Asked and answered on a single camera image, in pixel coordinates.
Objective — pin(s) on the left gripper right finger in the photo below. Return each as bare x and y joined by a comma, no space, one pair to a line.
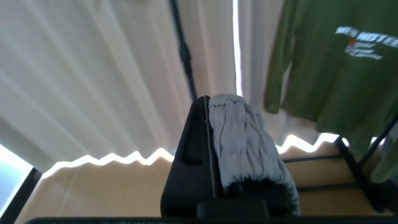
258,193

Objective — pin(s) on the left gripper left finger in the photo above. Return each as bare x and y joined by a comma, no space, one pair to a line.
180,193

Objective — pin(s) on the pale grey garment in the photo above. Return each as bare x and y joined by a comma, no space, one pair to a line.
242,140

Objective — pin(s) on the green printed shirt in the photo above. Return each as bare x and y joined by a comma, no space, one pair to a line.
326,77

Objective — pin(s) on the black clothes rack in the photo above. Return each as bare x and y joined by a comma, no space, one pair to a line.
185,56

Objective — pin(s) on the beige curtain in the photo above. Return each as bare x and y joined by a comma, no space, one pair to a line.
93,77

